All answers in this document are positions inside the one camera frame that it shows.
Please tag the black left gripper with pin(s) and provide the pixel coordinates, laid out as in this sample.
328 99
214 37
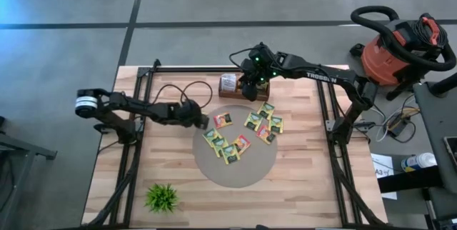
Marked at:
191 122

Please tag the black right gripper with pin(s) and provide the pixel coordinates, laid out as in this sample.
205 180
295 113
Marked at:
255 76

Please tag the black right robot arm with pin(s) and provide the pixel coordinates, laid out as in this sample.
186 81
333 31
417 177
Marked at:
321 74

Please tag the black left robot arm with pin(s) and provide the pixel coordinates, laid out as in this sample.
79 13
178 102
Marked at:
143 106

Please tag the brown wooden tea organiser box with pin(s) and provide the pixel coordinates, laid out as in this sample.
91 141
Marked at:
228 96

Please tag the round grey table mat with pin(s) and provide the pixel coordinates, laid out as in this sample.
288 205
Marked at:
242 173

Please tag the green artificial plant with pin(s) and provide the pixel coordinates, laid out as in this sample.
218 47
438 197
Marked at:
161 198

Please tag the orange black shop vacuum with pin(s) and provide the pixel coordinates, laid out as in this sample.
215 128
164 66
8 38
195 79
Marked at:
382 62

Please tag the black power adapter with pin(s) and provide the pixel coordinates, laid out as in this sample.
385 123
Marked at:
397 126

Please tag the white paper sheet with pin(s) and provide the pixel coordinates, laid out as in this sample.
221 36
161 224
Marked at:
385 187

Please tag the white wipes canister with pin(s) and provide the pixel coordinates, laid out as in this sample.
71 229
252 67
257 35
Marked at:
417 162

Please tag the black shelf bar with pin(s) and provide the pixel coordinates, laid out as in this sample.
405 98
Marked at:
410 180

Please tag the black metal stand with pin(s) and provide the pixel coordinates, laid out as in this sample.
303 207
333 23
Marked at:
21 148

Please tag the grey desk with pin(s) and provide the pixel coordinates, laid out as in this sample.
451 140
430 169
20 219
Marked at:
439 115

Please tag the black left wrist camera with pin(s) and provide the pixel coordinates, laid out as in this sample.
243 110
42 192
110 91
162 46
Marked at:
186 108

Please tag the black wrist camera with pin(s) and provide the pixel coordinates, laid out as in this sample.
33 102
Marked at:
262 53
186 108

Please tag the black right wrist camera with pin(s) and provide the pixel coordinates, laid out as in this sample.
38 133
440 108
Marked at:
262 53

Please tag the black aluminium table frame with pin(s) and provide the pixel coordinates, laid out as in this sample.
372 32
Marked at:
196 69

